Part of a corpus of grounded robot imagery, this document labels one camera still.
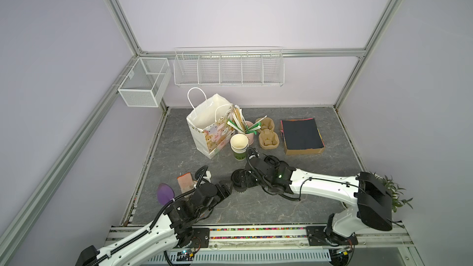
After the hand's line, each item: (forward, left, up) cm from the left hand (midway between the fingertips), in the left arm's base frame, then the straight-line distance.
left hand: (230, 190), depth 78 cm
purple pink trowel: (+4, +32, -10) cm, 33 cm away
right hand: (+5, -6, +3) cm, 9 cm away
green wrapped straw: (+28, -13, +6) cm, 32 cm away
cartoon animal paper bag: (+33, +9, +8) cm, 35 cm away
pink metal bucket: (+28, -12, 0) cm, 30 cm away
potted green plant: (-8, -65, +7) cm, 66 cm away
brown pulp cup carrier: (+29, -22, -6) cm, 37 cm away
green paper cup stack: (+23, -5, +1) cm, 23 cm away
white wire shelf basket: (+59, -4, +22) cm, 63 cm away
